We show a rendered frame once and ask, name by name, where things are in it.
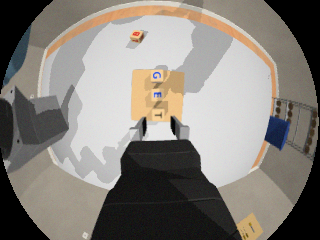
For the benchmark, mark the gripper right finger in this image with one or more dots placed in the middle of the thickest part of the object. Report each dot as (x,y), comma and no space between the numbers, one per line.
(179,130)

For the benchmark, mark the tan flat mat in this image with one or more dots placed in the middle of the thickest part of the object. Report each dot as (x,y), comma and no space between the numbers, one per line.
(141,104)

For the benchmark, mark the tan wooden letter block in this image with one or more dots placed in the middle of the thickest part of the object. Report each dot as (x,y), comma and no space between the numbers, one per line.
(157,94)
(137,36)
(158,114)
(156,76)

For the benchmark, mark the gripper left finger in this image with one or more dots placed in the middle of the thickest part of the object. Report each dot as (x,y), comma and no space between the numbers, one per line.
(136,133)

